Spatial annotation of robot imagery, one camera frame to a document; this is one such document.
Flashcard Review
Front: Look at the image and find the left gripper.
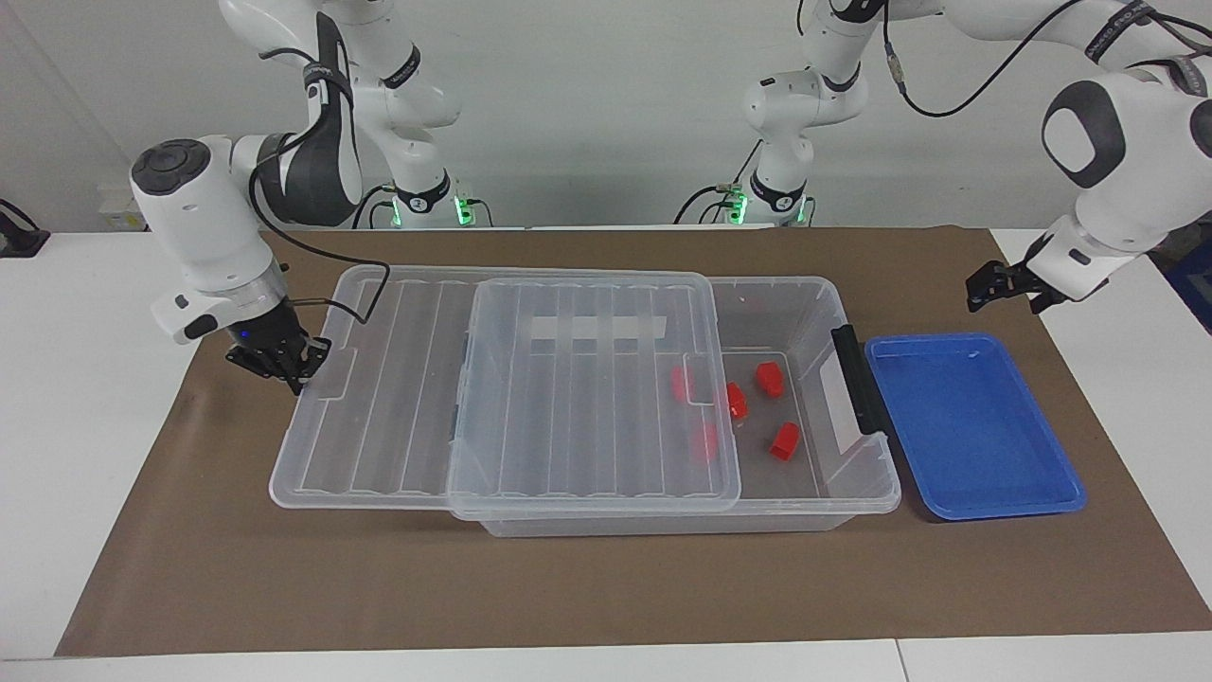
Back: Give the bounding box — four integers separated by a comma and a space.
965, 260, 1071, 315

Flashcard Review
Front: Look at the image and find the black box latch handle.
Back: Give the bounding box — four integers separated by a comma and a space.
830, 324, 890, 438

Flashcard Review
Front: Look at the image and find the blue plastic tray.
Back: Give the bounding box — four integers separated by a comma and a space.
863, 332, 1089, 523

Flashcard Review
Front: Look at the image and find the clear plastic box lid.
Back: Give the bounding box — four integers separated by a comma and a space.
268, 264, 743, 518

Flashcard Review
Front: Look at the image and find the black cable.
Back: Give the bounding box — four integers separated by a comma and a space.
673, 139, 765, 226
880, 0, 1101, 120
247, 121, 392, 314
351, 182, 400, 231

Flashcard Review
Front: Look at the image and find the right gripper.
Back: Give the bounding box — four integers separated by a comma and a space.
224, 297, 333, 397

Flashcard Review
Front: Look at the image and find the clear plastic storage box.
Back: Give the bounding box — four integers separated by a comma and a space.
453, 274, 903, 540

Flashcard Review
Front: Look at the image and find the black stand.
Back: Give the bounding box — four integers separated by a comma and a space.
0, 198, 51, 260

